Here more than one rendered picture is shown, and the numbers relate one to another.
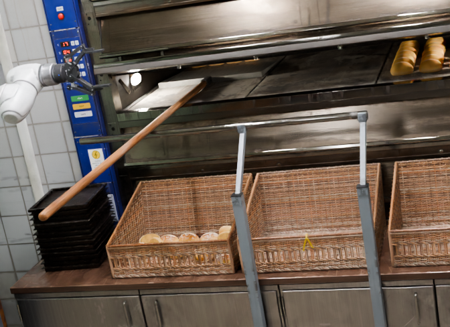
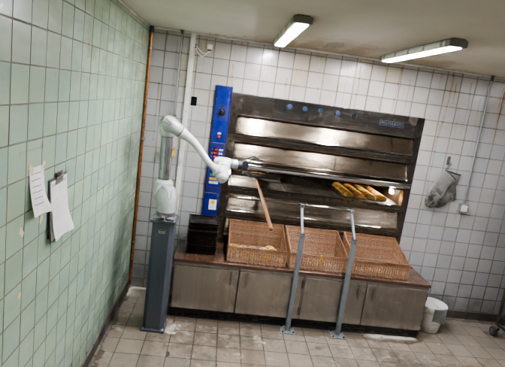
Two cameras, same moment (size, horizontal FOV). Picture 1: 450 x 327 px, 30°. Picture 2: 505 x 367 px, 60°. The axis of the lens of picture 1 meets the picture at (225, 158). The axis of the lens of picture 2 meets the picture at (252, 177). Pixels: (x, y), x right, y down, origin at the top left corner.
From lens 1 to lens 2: 1.93 m
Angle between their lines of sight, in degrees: 23
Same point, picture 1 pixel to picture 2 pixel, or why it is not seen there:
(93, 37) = (229, 150)
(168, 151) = (247, 207)
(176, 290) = (258, 271)
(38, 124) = (186, 182)
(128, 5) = (250, 140)
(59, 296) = (198, 265)
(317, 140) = (314, 216)
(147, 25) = (255, 150)
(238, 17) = (297, 158)
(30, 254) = not seen: hidden behind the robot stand
